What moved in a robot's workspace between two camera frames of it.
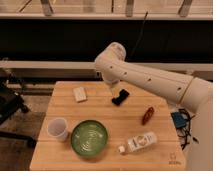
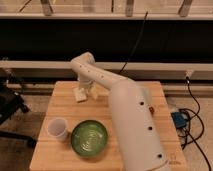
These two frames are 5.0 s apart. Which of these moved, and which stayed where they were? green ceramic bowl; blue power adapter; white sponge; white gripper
Moved: white gripper
Stayed: blue power adapter; white sponge; green ceramic bowl
